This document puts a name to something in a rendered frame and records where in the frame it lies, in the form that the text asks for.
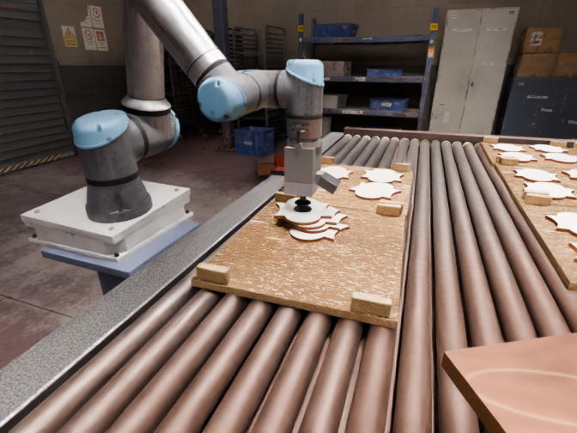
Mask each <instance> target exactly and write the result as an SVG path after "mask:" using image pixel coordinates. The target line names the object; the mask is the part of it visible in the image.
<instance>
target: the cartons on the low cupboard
mask: <svg viewBox="0 0 577 433"><path fill-rule="evenodd" d="M563 29H564V27H550V28H548V27H529V28H527V29H526V30H524V32H523V36H522V40H521V42H520V46H519V53H520V54H519V55H518V58H517V61H516V64H515V66H514V67H513V76H542V77H549V76H551V77H577V53H558V52H559V47H560V43H561V39H562V34H563Z"/></svg>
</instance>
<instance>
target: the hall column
mask: <svg viewBox="0 0 577 433"><path fill-rule="evenodd" d="M212 10H213V22H214V33H215V44H216V45H217V47H218V48H219V49H220V51H221V52H222V54H223V55H224V56H225V58H226V59H227V60H228V62H229V63H230V50H229V36H228V8H227V0H212ZM222 140H223V146H222V147H221V148H220V146H219V147H218V149H215V151H221V152H229V153H231V152H233V151H235V135H234V120H231V121H227V122H222Z"/></svg>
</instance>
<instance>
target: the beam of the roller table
mask: <svg viewBox="0 0 577 433"><path fill-rule="evenodd" d="M342 138H343V133H342V132H331V133H330V134H328V135H327V136H326V137H324V138H322V139H321V142H322V156H323V155H324V154H325V153H326V152H327V151H328V150H329V149H331V148H332V147H333V146H334V145H335V144H336V143H338V142H339V141H340V140H341V139H342ZM283 188H284V176H281V175H271V176H270V177H269V178H267V179H266V180H264V181H263V182H261V183H260V184H258V185H257V186H255V187H254V188H253V189H252V190H251V191H249V192H247V193H246V194H245V195H243V196H242V197H240V198H239V199H237V200H236V201H234V202H233V203H232V204H231V205H229V206H228V207H227V208H225V209H224V210H222V211H221V212H219V213H218V214H217V215H215V216H213V217H212V218H211V219H210V220H209V221H207V222H206V223H204V224H203V225H201V226H200V227H199V228H197V229H195V230H194V231H193V232H191V233H190V234H189V235H188V236H186V237H185V238H183V239H182V240H181V241H179V242H177V243H176V244H175V245H173V246H172V247H170V248H169V249H168V250H166V251H165V252H164V253H162V254H161V255H159V256H158V257H157V258H155V259H154V260H152V261H151V262H149V263H148V264H147V265H146V266H144V267H143V268H142V269H140V270H139V271H137V272H136V273H134V274H133V275H131V276H130V277H128V278H127V279H125V281H124V282H122V283H121V284H119V285H118V286H116V287H115V288H113V289H112V290H110V291H109V292H107V293H106V294H105V295H103V296H102V297H101V298H100V299H98V300H97V301H95V302H94V303H92V304H91V305H90V306H88V307H87V308H85V309H84V310H83V311H81V312H80V313H79V314H77V315H76V316H74V317H73V318H72V319H70V320H68V321H67V322H66V323H64V324H63V325H62V326H61V327H59V328H58V329H56V330H55V331H54V332H52V333H50V334H49V335H48V336H46V337H45V338H43V339H42V340H40V342H38V343H37V344H36V345H34V346H32V347H31V348H30V349H28V350H27V351H25V352H24V353H22V354H21V355H20V356H18V357H17V358H16V359H15V360H13V361H12V362H10V363H9V364H7V365H6V366H4V367H3V368H2V369H0V433H8V432H9V431H10V430H11V429H13V428H14V427H15V426H16V425H17V424H18V423H19V422H21V421H22V419H24V418H25V417H26V416H27V415H28V414H29V413H30V412H31V411H32V410H34V409H35V408H36V407H37V406H38V405H39V404H41V403H42V402H43V401H44V400H45V399H46V398H47V397H49V396H50V395H51V394H52V393H53V392H54V391H56V390H57V389H58V388H59V387H60V386H61V385H63V384H64V383H65V382H66V381H67V380H68V379H69V378H71V376H73V374H75V373H76V372H77V371H78V370H79V369H80V368H81V367H82V366H84V365H85V364H86V363H87V362H88V361H89V360H91V359H92V358H93V357H94V356H95V355H96V354H98V353H99V352H100V351H101V350H102V349H103V348H105V347H106V346H107V345H108V344H109V343H110V342H111V341H113V340H114V339H115V338H116V337H117V336H118V335H119V334H120V333H121V332H122V331H123V330H124V329H126V328H127V327H128V326H129V325H130V324H131V323H133V322H134V321H135V320H136V319H137V318H138V317H140V316H141V315H142V314H143V313H144V312H145V311H146V310H148V309H149V308H150V307H151V306H152V305H153V304H155V303H156V302H157V301H158V300H159V299H160V298H162V297H163V296H164V295H165V294H166V293H167V292H168V291H169V290H170V289H171V288H172V287H173V286H175V285H176V284H177V283H178V282H179V281H180V280H181V279H183V278H184V277H185V276H186V275H187V274H188V273H190V272H191V271H192V270H193V269H194V268H195V267H197V265H198V264H199V263H201V262H202V261H204V260H205V259H206V258H207V257H208V256H209V255H210V254H212V253H213V252H214V251H215V250H216V249H217V248H218V247H219V246H220V245H221V244H222V243H223V242H225V241H226V240H227V239H228V238H229V237H230V236H232V235H233V234H234V233H235V232H236V231H237V230H239V229H240V228H241V227H242V226H243V225H244V224H245V223H247V222H248V221H249V220H250V219H251V218H252V217H254V216H255V215H256V214H257V213H258V212H259V211H261V210H262V209H263V208H264V207H265V206H266V205H267V204H268V203H269V202H270V201H271V200H272V199H274V198H275V193H276V192H277V191H279V192H280V191H281V190H282V189H283Z"/></svg>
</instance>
